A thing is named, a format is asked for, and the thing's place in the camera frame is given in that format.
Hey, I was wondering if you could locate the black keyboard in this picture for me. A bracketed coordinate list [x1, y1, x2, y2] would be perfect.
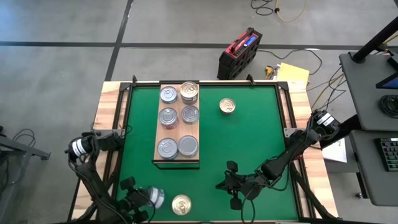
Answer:
[374, 136, 398, 172]

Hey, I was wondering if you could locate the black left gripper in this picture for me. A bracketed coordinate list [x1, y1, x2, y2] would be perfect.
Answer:
[119, 176, 156, 224]

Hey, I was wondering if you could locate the thin black cable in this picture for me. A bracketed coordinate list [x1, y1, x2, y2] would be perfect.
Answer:
[11, 128, 38, 150]

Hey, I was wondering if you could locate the black aluminium table frame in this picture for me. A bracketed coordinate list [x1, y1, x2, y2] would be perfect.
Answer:
[67, 74, 341, 224]

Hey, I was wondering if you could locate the black power cable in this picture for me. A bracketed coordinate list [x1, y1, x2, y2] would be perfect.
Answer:
[257, 48, 324, 77]

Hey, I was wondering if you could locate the yellow paper pad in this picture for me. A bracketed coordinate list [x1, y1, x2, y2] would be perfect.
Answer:
[275, 62, 311, 90]

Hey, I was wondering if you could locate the white paper sheet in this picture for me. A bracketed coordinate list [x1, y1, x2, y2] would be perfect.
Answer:
[322, 136, 348, 164]

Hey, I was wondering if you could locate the grey metal stand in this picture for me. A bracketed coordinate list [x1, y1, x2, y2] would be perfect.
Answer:
[0, 126, 52, 224]

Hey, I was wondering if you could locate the coiled black cable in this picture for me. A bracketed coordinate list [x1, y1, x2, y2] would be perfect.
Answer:
[377, 94, 398, 119]

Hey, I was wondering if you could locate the blue label barcode can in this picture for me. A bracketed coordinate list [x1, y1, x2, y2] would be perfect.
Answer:
[147, 185, 165, 210]

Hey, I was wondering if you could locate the green label can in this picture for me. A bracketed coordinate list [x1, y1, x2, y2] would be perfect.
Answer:
[181, 105, 201, 125]

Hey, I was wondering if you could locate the green table mat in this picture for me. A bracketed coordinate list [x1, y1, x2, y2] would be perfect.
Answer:
[113, 85, 299, 222]

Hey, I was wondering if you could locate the black pole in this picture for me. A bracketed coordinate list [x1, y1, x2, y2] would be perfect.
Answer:
[351, 15, 398, 63]

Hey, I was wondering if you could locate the tablet screen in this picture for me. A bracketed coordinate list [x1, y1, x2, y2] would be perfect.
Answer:
[375, 54, 398, 91]

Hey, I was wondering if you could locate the plain grey lid can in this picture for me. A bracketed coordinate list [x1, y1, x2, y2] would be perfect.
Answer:
[177, 135, 199, 157]

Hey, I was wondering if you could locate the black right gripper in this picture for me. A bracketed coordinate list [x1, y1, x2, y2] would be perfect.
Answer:
[215, 160, 265, 212]

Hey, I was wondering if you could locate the red black tool case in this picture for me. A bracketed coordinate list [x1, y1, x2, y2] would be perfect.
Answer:
[216, 27, 264, 81]

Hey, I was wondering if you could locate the wooden board tray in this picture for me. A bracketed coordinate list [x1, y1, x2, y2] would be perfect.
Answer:
[152, 79, 200, 170]

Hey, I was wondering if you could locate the black floor cable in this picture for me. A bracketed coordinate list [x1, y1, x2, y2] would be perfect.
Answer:
[250, 0, 276, 16]

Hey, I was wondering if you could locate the blue white label can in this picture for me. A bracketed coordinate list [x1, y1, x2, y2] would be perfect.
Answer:
[160, 86, 178, 105]

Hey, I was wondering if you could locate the grey desk top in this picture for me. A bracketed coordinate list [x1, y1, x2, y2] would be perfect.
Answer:
[338, 51, 398, 132]
[348, 129, 398, 208]

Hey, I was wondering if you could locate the yellow cable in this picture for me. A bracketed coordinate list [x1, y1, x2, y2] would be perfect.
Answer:
[275, 0, 308, 23]

